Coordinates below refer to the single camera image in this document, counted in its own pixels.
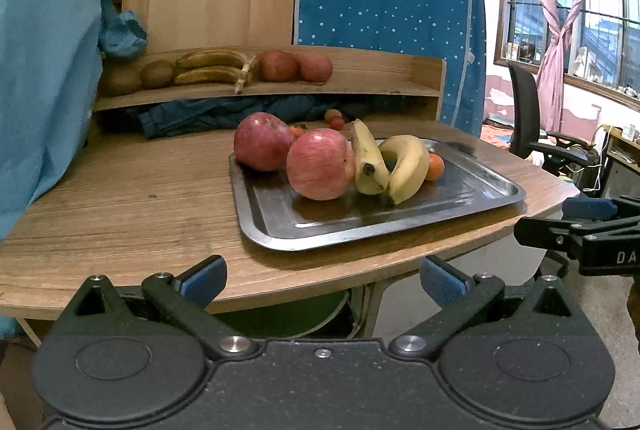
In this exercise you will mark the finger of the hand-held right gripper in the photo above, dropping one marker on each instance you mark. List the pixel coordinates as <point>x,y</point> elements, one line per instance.
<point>590,209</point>
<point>545,232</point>

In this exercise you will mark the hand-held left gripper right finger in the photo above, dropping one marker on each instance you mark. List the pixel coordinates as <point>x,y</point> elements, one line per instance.
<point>442,282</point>

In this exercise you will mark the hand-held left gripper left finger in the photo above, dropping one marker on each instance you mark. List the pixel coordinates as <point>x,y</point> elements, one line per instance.
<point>202,282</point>

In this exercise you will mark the metal tray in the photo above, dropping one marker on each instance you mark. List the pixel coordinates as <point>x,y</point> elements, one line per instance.
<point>450,197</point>

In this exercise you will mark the curved yellow banana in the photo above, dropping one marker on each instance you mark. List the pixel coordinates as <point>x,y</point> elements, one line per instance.
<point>407,165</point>

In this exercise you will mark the straight yellow banana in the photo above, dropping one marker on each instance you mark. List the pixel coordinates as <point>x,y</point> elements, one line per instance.
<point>367,155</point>

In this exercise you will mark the red apple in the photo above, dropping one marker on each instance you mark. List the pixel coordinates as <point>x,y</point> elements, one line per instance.
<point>316,68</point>
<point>262,142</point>
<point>278,65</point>
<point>320,165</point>

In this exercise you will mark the cluttered side table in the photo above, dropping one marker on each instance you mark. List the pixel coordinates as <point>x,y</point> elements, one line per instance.
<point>622,155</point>

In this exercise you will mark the green round container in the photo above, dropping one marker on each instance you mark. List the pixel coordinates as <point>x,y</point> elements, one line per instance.
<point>290,317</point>

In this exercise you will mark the colorful floor mat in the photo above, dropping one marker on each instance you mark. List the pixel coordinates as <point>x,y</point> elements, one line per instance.
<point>495,133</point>

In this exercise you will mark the black office chair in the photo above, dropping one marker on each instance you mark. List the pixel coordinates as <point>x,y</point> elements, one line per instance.
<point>525,110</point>

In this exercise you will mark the pink curtain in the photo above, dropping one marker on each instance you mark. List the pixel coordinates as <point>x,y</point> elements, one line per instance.
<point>552,60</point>

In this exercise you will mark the dark blue cloth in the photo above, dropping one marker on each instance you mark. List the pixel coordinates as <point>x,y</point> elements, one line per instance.
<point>200,115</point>

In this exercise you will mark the barred window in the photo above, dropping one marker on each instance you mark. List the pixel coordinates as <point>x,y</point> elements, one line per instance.
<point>605,20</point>

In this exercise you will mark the small red tomato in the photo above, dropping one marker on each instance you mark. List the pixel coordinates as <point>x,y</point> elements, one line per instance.
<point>337,124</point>

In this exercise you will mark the small pale round fruit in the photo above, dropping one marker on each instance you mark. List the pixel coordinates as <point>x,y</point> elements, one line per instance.
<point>332,113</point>

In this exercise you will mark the overripe brown banana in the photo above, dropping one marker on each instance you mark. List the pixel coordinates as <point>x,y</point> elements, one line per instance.
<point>210,75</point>
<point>215,58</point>

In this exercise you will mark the brown kiwi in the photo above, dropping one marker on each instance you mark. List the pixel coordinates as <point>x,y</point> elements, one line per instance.
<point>157,74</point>
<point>120,81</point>

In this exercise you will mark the wooden desk shelf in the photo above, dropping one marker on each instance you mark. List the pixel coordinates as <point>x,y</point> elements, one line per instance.
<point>385,75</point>

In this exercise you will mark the light blue hanging garment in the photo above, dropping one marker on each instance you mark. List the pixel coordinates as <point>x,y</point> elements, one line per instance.
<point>40,60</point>

